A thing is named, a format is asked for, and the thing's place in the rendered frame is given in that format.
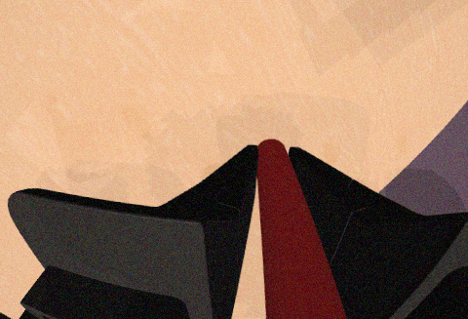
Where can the dark red peg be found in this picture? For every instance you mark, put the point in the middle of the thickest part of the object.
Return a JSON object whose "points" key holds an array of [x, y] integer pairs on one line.
{"points": [[298, 282]]}

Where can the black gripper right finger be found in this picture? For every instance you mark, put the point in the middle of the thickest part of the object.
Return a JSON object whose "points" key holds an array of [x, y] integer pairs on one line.
{"points": [[385, 258]]}

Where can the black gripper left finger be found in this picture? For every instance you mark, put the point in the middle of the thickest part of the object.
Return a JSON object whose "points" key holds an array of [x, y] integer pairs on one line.
{"points": [[190, 248]]}

